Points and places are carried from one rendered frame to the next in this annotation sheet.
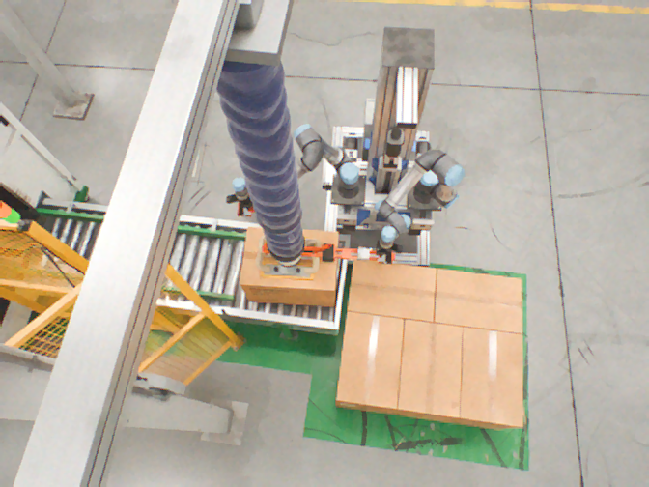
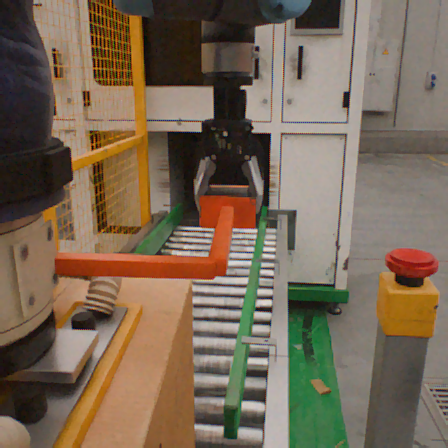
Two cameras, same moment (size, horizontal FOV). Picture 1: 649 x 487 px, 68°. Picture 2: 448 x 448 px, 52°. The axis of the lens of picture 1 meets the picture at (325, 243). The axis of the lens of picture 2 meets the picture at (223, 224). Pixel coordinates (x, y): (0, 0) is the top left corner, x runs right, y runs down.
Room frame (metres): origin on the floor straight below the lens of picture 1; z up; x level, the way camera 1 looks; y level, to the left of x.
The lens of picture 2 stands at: (1.34, -0.21, 1.27)
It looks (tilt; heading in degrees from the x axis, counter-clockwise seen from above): 17 degrees down; 87
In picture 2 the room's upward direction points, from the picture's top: straight up
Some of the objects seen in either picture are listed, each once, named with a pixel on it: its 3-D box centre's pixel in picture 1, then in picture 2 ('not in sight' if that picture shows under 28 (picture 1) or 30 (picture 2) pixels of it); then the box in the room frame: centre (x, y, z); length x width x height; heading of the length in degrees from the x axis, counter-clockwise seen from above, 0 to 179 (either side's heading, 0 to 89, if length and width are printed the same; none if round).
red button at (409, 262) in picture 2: not in sight; (410, 268); (1.63, 0.37, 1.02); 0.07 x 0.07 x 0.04
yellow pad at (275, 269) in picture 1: (287, 270); not in sight; (1.00, 0.24, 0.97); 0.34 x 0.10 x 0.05; 84
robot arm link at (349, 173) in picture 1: (349, 175); not in sight; (1.53, -0.16, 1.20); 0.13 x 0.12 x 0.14; 24
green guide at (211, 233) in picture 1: (143, 219); (265, 271); (1.57, 1.35, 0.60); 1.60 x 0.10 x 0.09; 80
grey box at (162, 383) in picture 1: (155, 382); not in sight; (0.27, 0.79, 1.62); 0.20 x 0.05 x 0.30; 80
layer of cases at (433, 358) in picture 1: (427, 342); not in sight; (0.62, -0.70, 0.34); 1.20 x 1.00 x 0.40; 80
